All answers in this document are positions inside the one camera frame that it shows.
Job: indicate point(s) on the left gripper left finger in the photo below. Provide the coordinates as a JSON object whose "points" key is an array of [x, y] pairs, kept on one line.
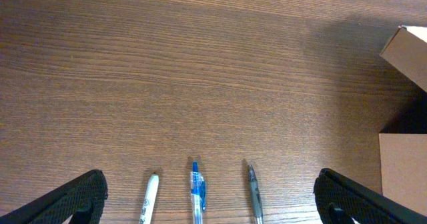
{"points": [[80, 201]]}

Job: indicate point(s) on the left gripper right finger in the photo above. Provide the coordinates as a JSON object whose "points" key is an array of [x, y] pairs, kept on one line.
{"points": [[342, 200]]}

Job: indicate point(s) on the black and white marker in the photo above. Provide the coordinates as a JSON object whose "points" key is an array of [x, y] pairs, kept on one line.
{"points": [[149, 200]]}

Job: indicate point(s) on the dark grey pen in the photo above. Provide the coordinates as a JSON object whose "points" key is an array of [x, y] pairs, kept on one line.
{"points": [[255, 197]]}

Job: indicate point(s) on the open cardboard box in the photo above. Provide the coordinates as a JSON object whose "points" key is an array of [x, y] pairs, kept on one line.
{"points": [[403, 141]]}

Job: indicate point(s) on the blue ballpoint pen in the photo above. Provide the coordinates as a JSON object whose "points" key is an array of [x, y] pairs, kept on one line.
{"points": [[198, 193]]}

